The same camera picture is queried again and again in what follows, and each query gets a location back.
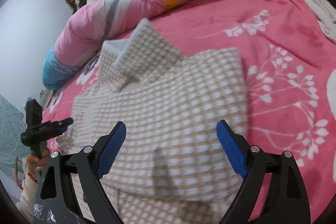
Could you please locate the person's left hand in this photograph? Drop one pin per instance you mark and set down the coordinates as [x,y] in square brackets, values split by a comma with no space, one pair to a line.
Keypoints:
[39,160]

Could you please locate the pink floral bed sheet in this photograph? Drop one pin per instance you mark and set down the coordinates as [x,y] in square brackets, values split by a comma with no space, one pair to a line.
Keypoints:
[288,67]

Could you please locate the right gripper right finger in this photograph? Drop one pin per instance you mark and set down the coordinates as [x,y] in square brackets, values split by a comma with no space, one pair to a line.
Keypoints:
[286,199]

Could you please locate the white fluffy blanket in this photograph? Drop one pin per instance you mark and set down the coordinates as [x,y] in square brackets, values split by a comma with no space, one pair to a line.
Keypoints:
[325,12]

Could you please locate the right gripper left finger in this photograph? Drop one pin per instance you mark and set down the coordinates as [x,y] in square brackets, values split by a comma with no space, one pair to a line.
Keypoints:
[70,190]

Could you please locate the white sleeved left forearm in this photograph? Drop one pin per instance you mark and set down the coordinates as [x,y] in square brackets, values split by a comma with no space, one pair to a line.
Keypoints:
[29,186]

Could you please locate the beige white checked sweater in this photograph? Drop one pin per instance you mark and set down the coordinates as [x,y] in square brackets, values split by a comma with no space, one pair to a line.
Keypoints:
[171,167]

